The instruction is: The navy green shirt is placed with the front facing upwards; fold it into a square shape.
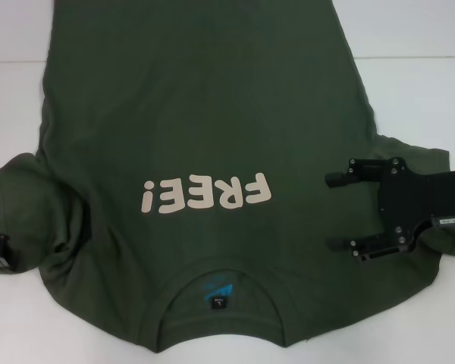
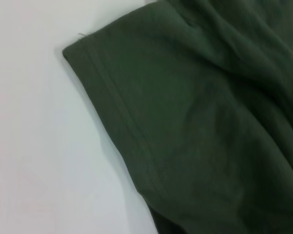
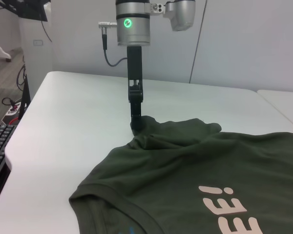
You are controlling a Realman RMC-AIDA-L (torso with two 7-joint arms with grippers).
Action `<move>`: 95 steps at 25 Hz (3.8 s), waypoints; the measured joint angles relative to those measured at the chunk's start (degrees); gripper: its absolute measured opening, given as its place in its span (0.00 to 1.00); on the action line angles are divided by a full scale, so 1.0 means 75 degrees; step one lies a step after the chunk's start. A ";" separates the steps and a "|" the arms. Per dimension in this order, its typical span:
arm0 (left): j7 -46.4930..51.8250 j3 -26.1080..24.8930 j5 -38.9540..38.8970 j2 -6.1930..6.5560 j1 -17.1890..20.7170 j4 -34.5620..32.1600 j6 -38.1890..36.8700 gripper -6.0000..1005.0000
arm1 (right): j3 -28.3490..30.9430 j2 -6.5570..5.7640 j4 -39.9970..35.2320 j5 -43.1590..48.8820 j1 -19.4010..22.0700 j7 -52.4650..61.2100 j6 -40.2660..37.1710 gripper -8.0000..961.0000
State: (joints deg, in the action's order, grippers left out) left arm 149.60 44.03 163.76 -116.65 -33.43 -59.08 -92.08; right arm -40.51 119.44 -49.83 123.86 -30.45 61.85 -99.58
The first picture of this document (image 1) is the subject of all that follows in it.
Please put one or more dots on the dark green FREE! shirt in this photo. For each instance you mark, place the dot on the dark green FREE! shirt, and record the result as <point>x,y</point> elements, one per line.
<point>212,113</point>

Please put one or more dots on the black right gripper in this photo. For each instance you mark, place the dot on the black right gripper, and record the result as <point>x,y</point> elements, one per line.
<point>428,197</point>

